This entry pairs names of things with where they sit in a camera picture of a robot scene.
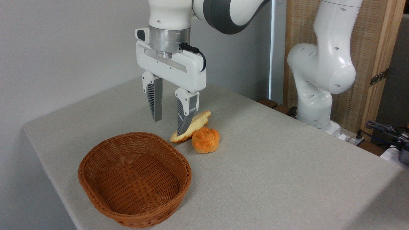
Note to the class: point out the metal screen hinge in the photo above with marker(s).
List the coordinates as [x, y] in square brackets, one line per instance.
[379, 77]

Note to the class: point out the wooden rattan screen panel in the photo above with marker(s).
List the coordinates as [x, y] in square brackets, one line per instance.
[367, 35]

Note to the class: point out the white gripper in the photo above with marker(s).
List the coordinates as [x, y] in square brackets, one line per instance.
[188, 72]

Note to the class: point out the white cloth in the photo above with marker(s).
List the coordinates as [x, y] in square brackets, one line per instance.
[388, 154]

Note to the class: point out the round orange bread bun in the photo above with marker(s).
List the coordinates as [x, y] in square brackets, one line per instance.
[206, 140]

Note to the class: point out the brown wicker basket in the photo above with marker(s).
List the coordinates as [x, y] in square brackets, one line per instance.
[105, 153]

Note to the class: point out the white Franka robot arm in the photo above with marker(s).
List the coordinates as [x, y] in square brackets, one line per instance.
[326, 64]

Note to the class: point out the long pale bread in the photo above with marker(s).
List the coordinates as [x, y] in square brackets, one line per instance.
[200, 119]

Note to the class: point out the dark wooden boards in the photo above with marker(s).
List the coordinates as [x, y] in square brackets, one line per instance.
[267, 102]

